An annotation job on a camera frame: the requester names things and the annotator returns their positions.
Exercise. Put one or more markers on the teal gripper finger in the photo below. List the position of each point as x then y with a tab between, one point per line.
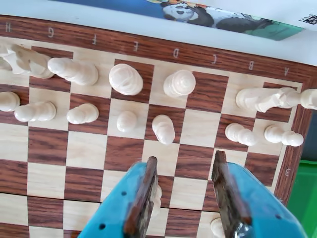
260	210
119	210

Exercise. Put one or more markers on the light chess bishop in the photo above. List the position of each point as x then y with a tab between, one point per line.
163	130
74	72

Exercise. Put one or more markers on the light chess pawn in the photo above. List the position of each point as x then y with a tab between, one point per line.
83	114
282	136
216	226
241	135
8	101
34	111
158	198
126	121

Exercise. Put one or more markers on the light chess knight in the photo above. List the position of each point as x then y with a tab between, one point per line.
37	64
262	99

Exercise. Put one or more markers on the light chess rook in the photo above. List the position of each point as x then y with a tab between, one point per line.
309	99
5	58

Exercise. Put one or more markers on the light chess king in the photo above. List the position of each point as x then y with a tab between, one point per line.
126	79

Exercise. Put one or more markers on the light chess queen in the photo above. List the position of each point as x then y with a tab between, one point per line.
179	84

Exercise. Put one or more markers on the green plastic container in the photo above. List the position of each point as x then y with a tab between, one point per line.
307	198

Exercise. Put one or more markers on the grey table mat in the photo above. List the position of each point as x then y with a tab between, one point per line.
310	148

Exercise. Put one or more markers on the wooden folding chessboard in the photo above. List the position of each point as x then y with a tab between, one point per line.
47	173

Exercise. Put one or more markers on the thin panda picture book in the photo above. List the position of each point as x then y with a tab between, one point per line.
223	22

